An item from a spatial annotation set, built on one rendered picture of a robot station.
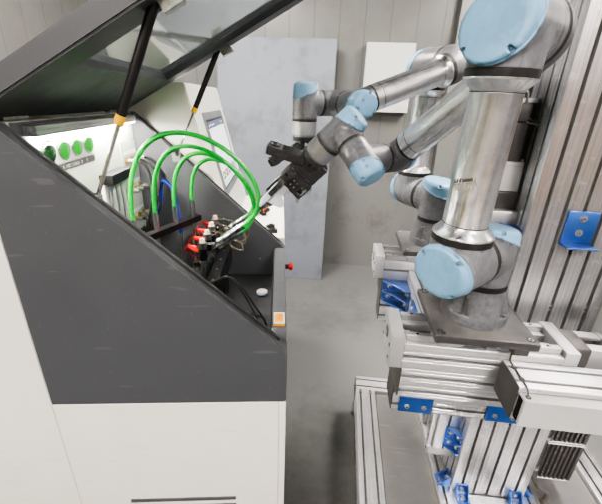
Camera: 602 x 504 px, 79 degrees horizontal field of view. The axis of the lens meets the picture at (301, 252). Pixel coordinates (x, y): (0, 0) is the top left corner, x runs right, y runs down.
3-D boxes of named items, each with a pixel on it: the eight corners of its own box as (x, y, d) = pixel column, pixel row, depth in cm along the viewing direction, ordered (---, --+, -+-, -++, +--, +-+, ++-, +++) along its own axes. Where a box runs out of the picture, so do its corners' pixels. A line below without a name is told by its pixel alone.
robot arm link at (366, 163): (402, 165, 89) (379, 132, 92) (371, 169, 83) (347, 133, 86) (382, 185, 95) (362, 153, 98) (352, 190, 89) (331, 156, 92)
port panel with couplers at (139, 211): (142, 234, 129) (129, 143, 117) (132, 233, 128) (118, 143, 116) (154, 222, 141) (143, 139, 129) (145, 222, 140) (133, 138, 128)
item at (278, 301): (285, 390, 97) (286, 341, 91) (269, 390, 97) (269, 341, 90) (284, 282, 154) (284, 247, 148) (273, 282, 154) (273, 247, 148)
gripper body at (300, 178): (296, 201, 102) (327, 174, 96) (273, 181, 100) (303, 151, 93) (301, 190, 108) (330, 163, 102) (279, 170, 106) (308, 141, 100)
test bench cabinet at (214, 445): (281, 579, 124) (286, 403, 93) (106, 587, 120) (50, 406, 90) (281, 414, 188) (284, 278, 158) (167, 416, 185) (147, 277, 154)
